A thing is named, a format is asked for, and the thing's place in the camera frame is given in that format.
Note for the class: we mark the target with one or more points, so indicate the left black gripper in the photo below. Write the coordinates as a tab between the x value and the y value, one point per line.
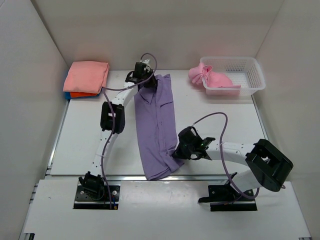
153	82

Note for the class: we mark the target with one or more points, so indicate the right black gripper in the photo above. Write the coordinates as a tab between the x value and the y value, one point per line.
179	154

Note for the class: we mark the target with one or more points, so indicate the purple t shirt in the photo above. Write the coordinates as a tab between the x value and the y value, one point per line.
156	129

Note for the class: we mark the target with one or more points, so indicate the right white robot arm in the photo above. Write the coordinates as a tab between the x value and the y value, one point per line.
267	166

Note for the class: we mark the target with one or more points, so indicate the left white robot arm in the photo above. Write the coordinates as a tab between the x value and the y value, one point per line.
112	124

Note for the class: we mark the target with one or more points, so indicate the folded salmon pink t shirt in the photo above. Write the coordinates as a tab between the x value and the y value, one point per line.
87	74

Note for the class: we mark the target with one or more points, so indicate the folded orange t shirt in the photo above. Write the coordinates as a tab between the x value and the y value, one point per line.
75	95

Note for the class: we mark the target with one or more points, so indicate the folded blue t shirt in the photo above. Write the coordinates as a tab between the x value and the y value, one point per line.
94	90

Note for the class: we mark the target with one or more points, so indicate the white plastic basket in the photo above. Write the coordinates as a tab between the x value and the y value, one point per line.
244	72

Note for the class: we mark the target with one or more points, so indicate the aluminium rail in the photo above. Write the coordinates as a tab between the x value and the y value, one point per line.
139	178

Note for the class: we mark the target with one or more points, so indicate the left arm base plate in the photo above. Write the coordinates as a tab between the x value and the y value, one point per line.
84	200

